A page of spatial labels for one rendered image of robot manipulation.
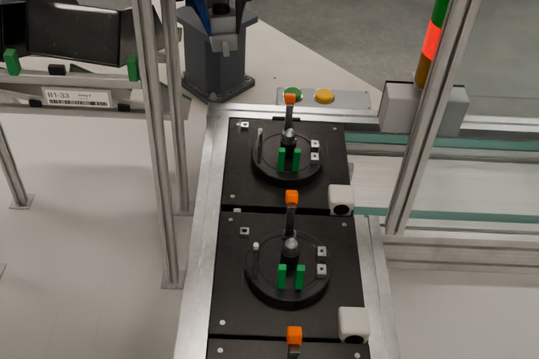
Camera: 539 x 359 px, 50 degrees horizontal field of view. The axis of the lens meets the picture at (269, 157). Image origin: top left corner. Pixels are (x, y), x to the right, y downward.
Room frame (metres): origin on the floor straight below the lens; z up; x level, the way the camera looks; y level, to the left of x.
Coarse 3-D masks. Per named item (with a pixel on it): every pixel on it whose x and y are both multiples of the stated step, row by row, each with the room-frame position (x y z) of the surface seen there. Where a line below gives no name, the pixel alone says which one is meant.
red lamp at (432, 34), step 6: (432, 24) 0.69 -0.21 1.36; (432, 30) 0.69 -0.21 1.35; (438, 30) 0.68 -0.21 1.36; (426, 36) 0.70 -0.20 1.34; (432, 36) 0.69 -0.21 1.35; (438, 36) 0.68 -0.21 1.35; (426, 42) 0.69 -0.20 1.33; (432, 42) 0.68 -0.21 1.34; (426, 48) 0.69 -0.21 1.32; (432, 48) 0.68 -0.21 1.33; (426, 54) 0.69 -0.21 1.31; (432, 54) 0.68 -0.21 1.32
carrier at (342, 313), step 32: (224, 224) 0.64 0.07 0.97; (256, 224) 0.65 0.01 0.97; (320, 224) 0.66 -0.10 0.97; (352, 224) 0.66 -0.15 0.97; (224, 256) 0.57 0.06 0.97; (256, 256) 0.52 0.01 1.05; (288, 256) 0.54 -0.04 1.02; (320, 256) 0.56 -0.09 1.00; (352, 256) 0.59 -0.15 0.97; (224, 288) 0.51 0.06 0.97; (256, 288) 0.51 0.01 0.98; (288, 288) 0.51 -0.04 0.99; (320, 288) 0.51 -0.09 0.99; (352, 288) 0.53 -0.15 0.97; (224, 320) 0.46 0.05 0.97; (256, 320) 0.46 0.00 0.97; (288, 320) 0.47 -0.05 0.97; (320, 320) 0.47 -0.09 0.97; (352, 320) 0.46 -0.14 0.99
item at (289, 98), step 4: (288, 96) 0.88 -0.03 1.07; (292, 96) 0.88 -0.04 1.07; (288, 100) 0.88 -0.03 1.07; (292, 100) 0.88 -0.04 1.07; (288, 104) 0.87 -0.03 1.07; (292, 104) 0.87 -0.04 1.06; (288, 108) 0.88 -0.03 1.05; (292, 108) 0.88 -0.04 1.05; (288, 112) 0.87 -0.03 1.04; (292, 112) 0.87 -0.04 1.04; (288, 116) 0.87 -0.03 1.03; (292, 116) 0.87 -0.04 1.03; (288, 120) 0.87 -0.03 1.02; (288, 124) 0.86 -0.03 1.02; (284, 128) 0.86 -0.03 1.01; (288, 128) 0.86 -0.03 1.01
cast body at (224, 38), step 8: (216, 8) 0.87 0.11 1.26; (224, 8) 0.87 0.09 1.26; (232, 8) 0.89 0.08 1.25; (208, 16) 0.89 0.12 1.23; (216, 16) 0.86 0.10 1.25; (224, 16) 0.86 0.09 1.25; (232, 16) 0.86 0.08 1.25; (216, 24) 0.85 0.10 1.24; (224, 24) 0.85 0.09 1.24; (232, 24) 0.85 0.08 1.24; (216, 32) 0.85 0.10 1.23; (224, 32) 0.85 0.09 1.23; (232, 32) 0.85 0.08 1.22; (216, 40) 0.84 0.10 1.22; (224, 40) 0.84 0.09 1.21; (232, 40) 0.84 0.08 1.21; (216, 48) 0.84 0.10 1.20; (224, 48) 0.82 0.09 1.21; (232, 48) 0.84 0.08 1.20; (224, 56) 0.82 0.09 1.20
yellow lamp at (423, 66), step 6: (420, 54) 0.70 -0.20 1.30; (420, 60) 0.70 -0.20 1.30; (426, 60) 0.69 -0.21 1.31; (420, 66) 0.69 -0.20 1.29; (426, 66) 0.68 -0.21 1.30; (420, 72) 0.69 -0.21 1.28; (426, 72) 0.68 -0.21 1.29; (414, 78) 0.70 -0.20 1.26; (420, 78) 0.69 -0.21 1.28; (426, 78) 0.68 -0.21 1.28; (420, 84) 0.68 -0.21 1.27
